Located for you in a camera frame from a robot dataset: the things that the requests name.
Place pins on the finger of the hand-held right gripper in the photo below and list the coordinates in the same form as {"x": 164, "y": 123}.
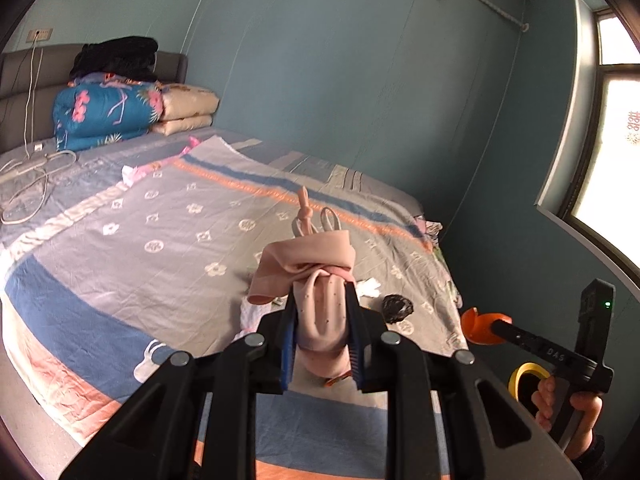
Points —
{"x": 515, "y": 335}

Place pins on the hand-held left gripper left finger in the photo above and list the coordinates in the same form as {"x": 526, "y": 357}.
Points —
{"x": 287, "y": 340}

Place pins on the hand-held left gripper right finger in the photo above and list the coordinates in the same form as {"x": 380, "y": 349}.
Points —
{"x": 356, "y": 340}

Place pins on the large orange plastic bag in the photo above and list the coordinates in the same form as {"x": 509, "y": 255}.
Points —
{"x": 480, "y": 327}

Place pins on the yellow rimmed black trash bin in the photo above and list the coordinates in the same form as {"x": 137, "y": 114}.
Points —
{"x": 522, "y": 372}

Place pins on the orange foil wrapper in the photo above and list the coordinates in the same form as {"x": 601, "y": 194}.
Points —
{"x": 337, "y": 379}

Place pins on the black plastic bag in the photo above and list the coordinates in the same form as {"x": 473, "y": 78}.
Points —
{"x": 397, "y": 307}

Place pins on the white sock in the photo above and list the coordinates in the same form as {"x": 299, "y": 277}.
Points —
{"x": 369, "y": 286}

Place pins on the pink cloth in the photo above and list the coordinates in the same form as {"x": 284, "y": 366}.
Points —
{"x": 310, "y": 270}

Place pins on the person's right hand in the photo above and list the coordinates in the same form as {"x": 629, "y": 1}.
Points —
{"x": 542, "y": 400}

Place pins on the floral cloth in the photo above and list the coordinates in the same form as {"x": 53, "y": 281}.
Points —
{"x": 440, "y": 255}

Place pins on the striped flower print bedsheet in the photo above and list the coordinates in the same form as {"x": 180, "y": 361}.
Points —
{"x": 150, "y": 240}

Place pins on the window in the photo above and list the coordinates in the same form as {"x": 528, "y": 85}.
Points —
{"x": 615, "y": 160}

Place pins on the pink white cloth scrap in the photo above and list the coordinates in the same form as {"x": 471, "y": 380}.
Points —
{"x": 135, "y": 175}

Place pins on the red window sticker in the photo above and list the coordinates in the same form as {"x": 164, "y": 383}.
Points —
{"x": 632, "y": 127}

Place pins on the beige folded quilt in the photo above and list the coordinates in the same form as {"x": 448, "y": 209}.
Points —
{"x": 187, "y": 105}

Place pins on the blue floral folded quilt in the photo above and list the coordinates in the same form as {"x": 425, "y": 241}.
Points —
{"x": 105, "y": 112}

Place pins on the black clothing pile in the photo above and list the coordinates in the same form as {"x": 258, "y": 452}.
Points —
{"x": 115, "y": 57}

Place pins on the white wrapped air conditioner pipe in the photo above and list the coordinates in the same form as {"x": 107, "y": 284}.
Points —
{"x": 490, "y": 2}

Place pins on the grey padded headboard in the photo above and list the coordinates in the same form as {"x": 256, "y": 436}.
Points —
{"x": 30, "y": 70}

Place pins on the wall power socket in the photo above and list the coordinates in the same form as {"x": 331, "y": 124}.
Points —
{"x": 40, "y": 35}

